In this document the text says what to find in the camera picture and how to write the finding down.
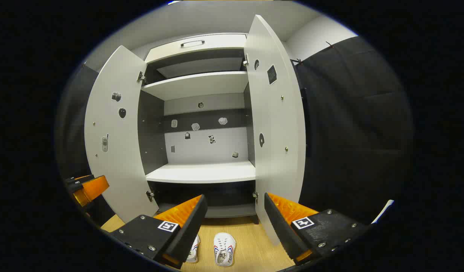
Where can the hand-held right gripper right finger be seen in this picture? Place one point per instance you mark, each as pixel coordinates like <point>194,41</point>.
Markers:
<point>282,230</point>

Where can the black backdrop cloth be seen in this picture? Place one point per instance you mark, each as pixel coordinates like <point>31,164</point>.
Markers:
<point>352,132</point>

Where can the white shoe cabinet door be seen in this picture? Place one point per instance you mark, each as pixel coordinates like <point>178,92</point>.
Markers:
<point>114,170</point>
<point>277,124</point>

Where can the white shoe cabinet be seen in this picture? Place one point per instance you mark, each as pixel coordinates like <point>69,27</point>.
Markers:
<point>201,172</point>

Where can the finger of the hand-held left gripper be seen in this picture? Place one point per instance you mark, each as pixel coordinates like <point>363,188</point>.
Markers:
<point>94,187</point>

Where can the white cabinet drawer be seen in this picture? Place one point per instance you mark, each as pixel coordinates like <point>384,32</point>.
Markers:
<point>216,43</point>

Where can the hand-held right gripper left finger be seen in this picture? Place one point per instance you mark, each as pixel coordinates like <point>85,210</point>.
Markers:
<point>188,230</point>

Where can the white striped shoe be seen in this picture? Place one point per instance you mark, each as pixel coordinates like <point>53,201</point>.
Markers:
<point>224,249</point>
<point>194,251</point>

